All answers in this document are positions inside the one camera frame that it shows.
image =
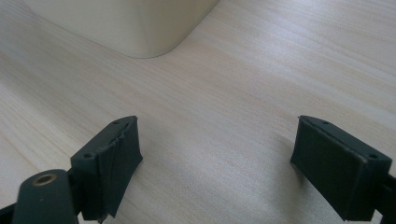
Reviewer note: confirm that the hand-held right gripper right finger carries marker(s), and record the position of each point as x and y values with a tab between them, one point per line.
336	168

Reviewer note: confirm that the cream plastic container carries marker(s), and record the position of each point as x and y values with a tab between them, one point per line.
124	25

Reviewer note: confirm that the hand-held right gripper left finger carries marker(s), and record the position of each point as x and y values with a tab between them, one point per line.
106	161

